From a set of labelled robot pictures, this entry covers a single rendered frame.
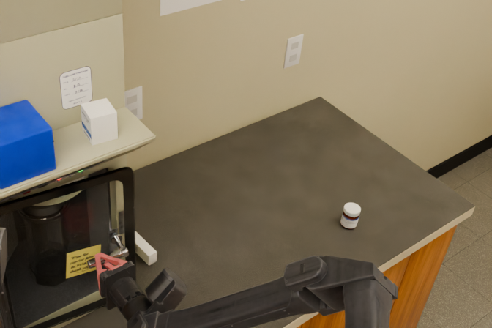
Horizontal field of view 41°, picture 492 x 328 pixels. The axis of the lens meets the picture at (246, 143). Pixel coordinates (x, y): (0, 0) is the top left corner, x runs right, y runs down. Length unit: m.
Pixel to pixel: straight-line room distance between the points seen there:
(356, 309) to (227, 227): 0.94
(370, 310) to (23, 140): 0.60
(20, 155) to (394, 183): 1.32
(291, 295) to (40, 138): 0.48
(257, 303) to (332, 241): 0.81
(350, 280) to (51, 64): 0.62
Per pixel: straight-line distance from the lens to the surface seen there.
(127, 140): 1.23
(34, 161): 1.14
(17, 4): 1.12
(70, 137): 1.25
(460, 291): 3.22
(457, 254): 3.37
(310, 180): 2.06
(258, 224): 1.89
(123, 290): 1.35
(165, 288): 1.30
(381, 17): 2.56
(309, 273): 1.02
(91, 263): 1.42
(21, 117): 1.15
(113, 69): 1.26
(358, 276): 0.99
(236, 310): 1.13
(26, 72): 1.18
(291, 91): 2.37
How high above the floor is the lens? 2.27
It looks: 38 degrees down
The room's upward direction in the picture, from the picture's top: 7 degrees clockwise
